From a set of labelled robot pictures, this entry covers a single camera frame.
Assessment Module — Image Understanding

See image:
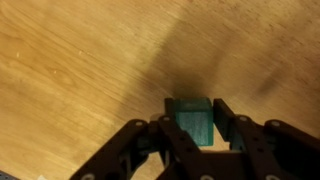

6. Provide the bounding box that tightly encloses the green wooden block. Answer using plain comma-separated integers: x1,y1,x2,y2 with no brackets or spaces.
172,96,215,147

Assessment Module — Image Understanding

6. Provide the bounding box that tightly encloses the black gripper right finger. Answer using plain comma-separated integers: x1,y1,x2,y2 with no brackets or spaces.
212,97,320,180

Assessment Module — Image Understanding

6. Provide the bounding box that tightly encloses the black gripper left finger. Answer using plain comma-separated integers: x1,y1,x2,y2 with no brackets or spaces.
68,97,214,180

